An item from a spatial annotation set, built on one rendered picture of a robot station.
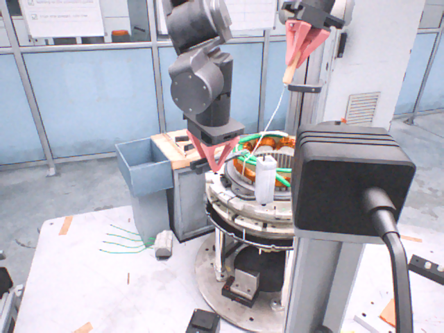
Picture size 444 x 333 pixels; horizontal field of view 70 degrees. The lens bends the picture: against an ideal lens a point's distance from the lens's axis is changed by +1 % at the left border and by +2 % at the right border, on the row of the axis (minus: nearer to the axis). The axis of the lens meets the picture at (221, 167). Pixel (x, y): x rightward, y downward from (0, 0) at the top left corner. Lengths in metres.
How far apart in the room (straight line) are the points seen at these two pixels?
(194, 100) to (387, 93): 2.99
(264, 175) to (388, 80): 2.79
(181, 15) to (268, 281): 0.67
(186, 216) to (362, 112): 2.52
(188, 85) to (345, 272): 0.31
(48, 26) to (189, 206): 2.12
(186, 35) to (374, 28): 2.63
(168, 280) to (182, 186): 0.25
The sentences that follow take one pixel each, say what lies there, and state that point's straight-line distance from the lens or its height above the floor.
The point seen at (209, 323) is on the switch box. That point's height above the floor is 0.84.
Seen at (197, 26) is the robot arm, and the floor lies 1.41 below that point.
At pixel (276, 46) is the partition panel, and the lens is 3.18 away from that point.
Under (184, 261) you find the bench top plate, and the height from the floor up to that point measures 0.78.
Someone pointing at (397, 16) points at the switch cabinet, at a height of 1.25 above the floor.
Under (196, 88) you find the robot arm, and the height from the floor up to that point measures 1.34.
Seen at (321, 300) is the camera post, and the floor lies 1.30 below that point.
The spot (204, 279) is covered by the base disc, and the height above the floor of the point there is 0.80.
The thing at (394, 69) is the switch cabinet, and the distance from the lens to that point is 3.30.
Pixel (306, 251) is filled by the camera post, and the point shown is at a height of 1.34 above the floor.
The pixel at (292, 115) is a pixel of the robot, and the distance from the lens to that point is 1.15.
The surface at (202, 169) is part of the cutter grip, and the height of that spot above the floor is 1.18.
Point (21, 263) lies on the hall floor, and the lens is 2.35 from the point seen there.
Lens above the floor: 1.46
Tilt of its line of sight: 30 degrees down
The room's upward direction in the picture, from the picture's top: straight up
